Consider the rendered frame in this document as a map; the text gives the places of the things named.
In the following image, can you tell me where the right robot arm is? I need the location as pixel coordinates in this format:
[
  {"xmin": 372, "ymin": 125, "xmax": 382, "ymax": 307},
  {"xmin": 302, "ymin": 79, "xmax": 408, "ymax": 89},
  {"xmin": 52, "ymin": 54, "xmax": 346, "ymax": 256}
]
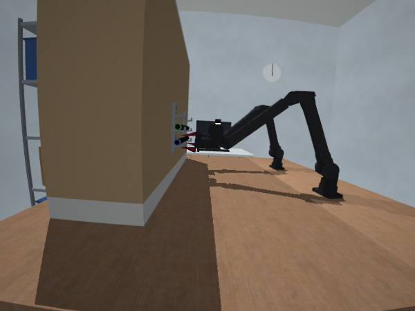
[{"xmin": 223, "ymin": 105, "xmax": 285, "ymax": 170}]

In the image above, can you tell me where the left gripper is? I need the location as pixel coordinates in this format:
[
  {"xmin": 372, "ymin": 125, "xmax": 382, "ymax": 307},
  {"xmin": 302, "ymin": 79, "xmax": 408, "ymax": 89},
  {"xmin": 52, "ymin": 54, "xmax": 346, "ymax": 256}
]
[{"xmin": 181, "ymin": 132, "xmax": 210, "ymax": 152}]

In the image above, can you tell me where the black bar with blue ends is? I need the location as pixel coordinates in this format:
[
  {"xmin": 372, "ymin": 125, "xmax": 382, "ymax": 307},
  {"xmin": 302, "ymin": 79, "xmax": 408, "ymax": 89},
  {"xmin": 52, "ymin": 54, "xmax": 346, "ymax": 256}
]
[{"xmin": 174, "ymin": 136, "xmax": 190, "ymax": 146}]

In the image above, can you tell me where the black bar with green ends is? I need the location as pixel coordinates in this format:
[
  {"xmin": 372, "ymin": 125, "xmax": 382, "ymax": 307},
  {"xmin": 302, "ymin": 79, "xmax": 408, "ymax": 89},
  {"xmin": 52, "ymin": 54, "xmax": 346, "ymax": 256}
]
[{"xmin": 174, "ymin": 124, "xmax": 190, "ymax": 130}]

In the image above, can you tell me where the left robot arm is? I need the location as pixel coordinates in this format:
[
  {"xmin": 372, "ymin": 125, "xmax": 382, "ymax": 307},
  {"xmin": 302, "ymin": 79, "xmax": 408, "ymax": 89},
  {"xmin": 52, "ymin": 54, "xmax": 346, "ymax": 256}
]
[{"xmin": 208, "ymin": 91, "xmax": 343, "ymax": 199}]

